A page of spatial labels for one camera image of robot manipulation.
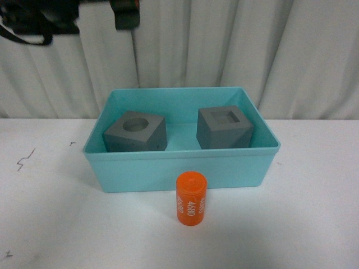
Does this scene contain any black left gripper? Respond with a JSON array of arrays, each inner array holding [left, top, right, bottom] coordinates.
[[0, 0, 141, 47]]

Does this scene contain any gray cube with round hole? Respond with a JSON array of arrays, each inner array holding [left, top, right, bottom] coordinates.
[[103, 111, 167, 152]]

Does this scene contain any gray cube with square hole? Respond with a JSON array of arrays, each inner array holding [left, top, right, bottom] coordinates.
[[196, 105, 254, 149]]

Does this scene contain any orange cylinder with white numbers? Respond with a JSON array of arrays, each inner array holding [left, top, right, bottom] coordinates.
[[176, 171, 208, 226]]

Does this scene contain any light blue plastic box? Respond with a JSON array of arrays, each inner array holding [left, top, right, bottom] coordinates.
[[83, 87, 280, 193]]

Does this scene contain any white pleated curtain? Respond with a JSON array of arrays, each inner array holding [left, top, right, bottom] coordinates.
[[1, 1, 358, 119]]

